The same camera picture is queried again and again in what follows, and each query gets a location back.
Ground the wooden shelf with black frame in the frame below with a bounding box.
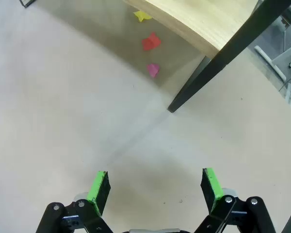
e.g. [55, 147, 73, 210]
[19, 0, 291, 114]

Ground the pink paper scrap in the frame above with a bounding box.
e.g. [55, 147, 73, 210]
[146, 63, 160, 78]

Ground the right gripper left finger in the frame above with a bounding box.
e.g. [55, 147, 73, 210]
[36, 171, 113, 233]

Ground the red paper scrap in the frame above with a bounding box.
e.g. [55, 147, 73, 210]
[141, 32, 162, 51]

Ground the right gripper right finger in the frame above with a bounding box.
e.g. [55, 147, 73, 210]
[194, 167, 277, 233]

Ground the yellow paper scrap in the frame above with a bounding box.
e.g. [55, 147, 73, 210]
[133, 10, 153, 23]

